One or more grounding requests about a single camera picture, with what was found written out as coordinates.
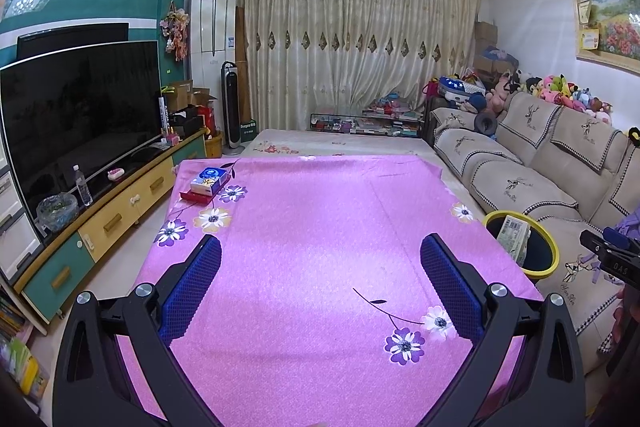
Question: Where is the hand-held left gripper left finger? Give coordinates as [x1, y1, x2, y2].
[51, 234, 223, 427]

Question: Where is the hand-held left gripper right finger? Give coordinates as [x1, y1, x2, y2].
[420, 233, 587, 427]

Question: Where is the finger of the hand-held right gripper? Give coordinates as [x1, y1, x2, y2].
[602, 227, 640, 245]
[580, 231, 640, 284]

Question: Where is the black bin with yellow rim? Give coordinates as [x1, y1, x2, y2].
[482, 210, 560, 285]

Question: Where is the printed paper packet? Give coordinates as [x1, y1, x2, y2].
[500, 216, 531, 265]

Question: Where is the person's right hand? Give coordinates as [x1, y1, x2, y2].
[612, 287, 640, 348]

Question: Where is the purple backpack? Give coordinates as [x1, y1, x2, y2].
[616, 209, 640, 233]

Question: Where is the red flat box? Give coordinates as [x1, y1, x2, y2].
[179, 179, 232, 206]

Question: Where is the yellow green television cabinet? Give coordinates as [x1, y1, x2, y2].
[12, 127, 208, 338]

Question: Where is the beige sofa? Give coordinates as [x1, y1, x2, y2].
[425, 92, 640, 378]

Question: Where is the blue tissue box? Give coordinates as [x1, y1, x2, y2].
[190, 167, 231, 196]

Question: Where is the pink floral tablecloth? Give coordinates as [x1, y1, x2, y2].
[115, 154, 546, 427]

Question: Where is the clear water bottle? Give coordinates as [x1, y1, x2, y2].
[72, 165, 93, 206]

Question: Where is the plastic bag on cabinet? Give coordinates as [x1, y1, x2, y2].
[36, 194, 79, 235]

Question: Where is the pile of plush toys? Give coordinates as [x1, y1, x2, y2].
[487, 69, 613, 125]

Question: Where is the black box with white label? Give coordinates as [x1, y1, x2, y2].
[238, 119, 259, 146]

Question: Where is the grey round cushion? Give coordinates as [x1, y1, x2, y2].
[474, 113, 498, 136]

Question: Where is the pile of books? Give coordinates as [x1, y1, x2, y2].
[355, 99, 423, 138]

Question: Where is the black tower fan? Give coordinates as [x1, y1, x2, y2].
[221, 61, 241, 148]

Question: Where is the stack of colourful books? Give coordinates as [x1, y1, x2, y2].
[0, 287, 51, 403]

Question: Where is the white drawer cabinet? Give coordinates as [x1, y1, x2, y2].
[0, 169, 43, 280]

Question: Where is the open cardboard box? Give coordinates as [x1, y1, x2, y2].
[172, 79, 194, 110]

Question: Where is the yellow card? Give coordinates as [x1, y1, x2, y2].
[577, 27, 601, 52]

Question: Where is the large black television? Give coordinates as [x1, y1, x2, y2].
[0, 41, 163, 233]

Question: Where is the star print pillow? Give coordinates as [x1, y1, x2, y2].
[437, 76, 486, 100]

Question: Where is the low glass table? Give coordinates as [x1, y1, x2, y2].
[309, 112, 426, 138]

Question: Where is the tall brown board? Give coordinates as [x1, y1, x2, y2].
[235, 6, 253, 122]

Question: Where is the white standing air conditioner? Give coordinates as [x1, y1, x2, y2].
[190, 0, 237, 102]

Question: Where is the cream embroidered curtain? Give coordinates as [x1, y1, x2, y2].
[235, 0, 483, 135]

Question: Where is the flower wall hanging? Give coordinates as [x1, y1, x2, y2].
[160, 2, 192, 60]

